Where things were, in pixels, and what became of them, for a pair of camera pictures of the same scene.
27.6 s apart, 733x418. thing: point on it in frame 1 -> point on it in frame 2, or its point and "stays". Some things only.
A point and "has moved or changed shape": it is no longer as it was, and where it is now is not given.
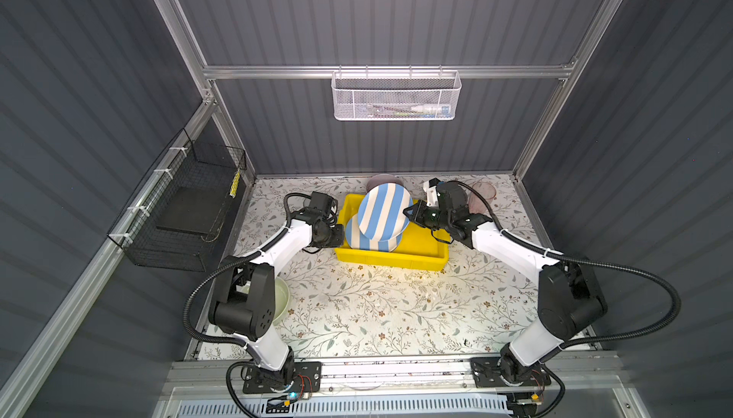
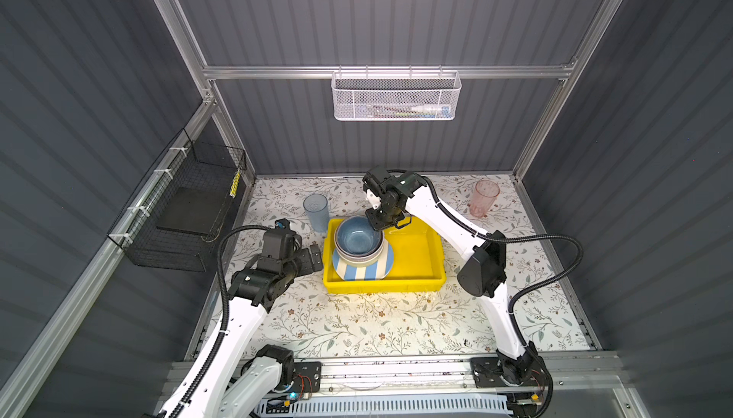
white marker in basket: (441, 110) stays
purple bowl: (383, 178) has moved or changed shape
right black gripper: (420, 207) -> (369, 214)
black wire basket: (177, 218) stays
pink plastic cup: (476, 204) stays
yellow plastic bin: (418, 249) -> (417, 263)
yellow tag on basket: (235, 185) stays
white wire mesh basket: (395, 95) stays
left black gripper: (336, 240) -> (305, 265)
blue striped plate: (381, 214) has moved or changed shape
